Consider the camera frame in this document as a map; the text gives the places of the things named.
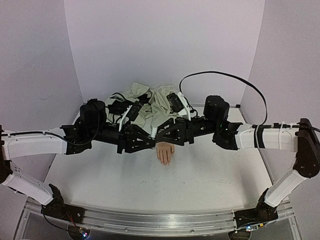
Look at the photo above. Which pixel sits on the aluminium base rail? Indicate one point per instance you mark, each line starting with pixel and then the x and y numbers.
pixel 165 224

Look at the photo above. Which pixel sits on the beige jacket with black lining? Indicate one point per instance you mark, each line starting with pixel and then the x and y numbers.
pixel 155 111

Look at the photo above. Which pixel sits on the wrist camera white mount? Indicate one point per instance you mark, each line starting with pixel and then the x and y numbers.
pixel 123 118
pixel 179 105

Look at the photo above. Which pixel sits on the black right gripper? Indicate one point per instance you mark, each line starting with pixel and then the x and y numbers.
pixel 185 132

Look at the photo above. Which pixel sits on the mannequin hand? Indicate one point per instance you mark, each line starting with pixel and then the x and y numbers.
pixel 164 152

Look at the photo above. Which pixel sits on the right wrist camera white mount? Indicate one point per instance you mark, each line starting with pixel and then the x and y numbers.
pixel 179 105

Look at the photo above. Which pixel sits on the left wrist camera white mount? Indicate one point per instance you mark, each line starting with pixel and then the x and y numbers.
pixel 123 118

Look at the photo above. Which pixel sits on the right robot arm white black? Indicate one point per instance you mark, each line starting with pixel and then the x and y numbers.
pixel 299 138

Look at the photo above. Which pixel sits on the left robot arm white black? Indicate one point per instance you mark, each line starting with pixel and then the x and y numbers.
pixel 90 126

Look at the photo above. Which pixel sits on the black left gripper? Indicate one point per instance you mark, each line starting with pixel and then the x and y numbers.
pixel 127 139

